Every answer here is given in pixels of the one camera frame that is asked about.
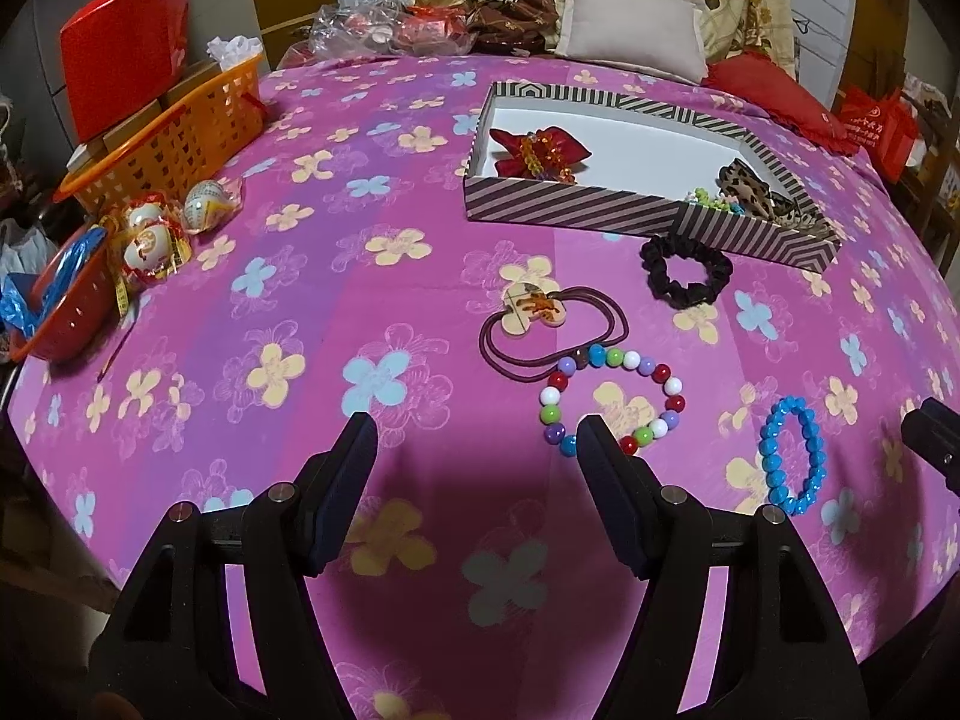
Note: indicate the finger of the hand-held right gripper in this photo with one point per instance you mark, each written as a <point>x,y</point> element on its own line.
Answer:
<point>937,435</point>

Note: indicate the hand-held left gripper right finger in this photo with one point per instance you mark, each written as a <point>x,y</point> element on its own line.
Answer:
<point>611,502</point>

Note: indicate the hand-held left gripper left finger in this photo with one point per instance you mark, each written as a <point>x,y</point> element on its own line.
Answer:
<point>341,495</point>

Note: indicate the striped cardboard box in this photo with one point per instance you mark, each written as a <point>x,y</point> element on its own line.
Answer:
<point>570,202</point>

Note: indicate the leopard print hair clip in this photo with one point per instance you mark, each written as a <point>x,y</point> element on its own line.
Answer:
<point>757,191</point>

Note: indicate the red bow hair clip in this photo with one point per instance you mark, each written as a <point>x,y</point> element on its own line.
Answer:
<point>525,150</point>

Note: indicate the pink floral blanket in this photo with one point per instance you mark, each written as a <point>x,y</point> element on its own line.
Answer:
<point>300,330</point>

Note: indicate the black scrunchie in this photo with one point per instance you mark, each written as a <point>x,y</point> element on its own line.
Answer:
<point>651,262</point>

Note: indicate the wrapped white ball ornament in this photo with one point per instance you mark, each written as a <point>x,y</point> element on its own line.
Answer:
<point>146,211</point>
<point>146,251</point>
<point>206,202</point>

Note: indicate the red plastic bag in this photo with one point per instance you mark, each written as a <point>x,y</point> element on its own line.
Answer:
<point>877,127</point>

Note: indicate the red plastic bowl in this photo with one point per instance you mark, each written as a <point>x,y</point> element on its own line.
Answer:
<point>75,307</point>

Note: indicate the blue plastic wrapper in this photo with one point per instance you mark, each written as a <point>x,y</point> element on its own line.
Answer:
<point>22,300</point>

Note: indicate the red cushion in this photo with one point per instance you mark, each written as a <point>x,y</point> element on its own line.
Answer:
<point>765,94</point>

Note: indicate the orange plastic basket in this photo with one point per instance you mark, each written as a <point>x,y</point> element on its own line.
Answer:
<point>172,142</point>

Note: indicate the brown cardboard box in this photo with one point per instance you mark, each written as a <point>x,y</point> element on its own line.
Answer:
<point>135,124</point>
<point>195,82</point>

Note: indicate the white tissue paper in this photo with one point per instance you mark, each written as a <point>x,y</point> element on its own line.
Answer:
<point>232,49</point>

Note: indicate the clear plastic bag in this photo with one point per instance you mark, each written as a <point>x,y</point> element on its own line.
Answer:
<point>360,30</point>

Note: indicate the red snack packet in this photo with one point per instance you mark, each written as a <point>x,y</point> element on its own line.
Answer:
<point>431,26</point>

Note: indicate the white pillow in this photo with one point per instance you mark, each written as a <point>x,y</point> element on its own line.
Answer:
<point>630,22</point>

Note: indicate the red paper gift bag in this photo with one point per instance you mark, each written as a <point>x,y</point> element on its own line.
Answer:
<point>120,52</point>

